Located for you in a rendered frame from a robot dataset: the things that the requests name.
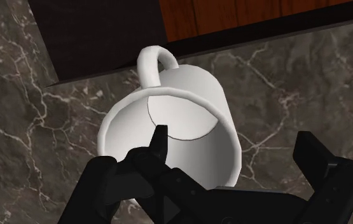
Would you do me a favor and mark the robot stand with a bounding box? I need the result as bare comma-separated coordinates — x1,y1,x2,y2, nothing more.
27,0,180,85

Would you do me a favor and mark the white mug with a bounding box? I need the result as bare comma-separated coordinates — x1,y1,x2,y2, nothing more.
97,45,243,207

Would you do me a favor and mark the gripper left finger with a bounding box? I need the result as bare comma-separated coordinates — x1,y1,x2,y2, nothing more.
57,124,215,224

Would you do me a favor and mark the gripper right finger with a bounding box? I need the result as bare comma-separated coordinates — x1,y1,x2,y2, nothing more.
292,130,353,224

